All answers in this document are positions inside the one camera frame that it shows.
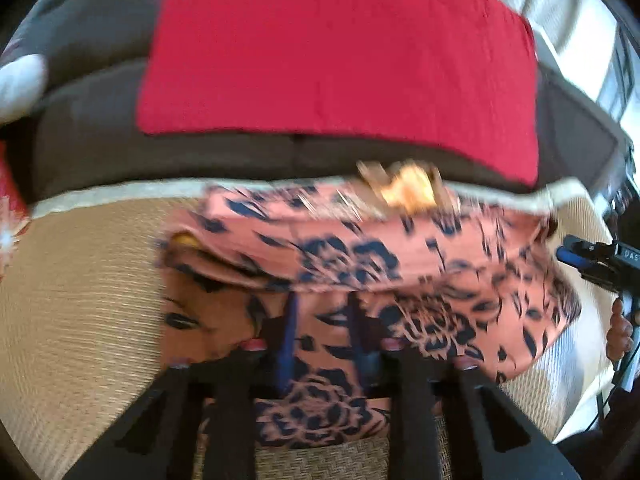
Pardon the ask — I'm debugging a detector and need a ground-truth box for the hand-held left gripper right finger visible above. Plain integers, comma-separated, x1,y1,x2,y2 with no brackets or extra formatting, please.
347,292,581,480

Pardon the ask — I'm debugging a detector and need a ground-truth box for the person's right hand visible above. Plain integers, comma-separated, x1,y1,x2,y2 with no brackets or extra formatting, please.
606,299,636,362

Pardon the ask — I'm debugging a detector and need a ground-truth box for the brown leather sofa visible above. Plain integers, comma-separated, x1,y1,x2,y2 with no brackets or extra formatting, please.
0,0,621,206

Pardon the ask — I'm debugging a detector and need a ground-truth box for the woven bamboo sofa mat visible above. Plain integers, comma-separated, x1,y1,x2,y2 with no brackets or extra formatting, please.
0,175,616,480

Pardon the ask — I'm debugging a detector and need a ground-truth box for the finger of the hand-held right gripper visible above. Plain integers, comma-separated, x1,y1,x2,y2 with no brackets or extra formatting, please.
555,235,617,273

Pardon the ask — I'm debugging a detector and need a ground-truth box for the white quilted pad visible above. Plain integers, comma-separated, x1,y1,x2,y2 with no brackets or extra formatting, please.
0,55,48,123

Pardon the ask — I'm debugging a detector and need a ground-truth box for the orange floral garment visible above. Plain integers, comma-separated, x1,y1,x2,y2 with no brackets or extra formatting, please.
155,180,583,448

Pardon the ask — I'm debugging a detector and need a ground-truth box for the red blanket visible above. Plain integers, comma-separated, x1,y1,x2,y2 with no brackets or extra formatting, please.
136,0,541,188

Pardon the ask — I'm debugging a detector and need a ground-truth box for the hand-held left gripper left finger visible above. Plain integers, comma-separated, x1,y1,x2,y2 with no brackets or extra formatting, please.
65,292,301,480

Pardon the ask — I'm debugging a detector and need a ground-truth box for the red printed cushion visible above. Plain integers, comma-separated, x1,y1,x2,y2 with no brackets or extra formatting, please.
0,140,32,271

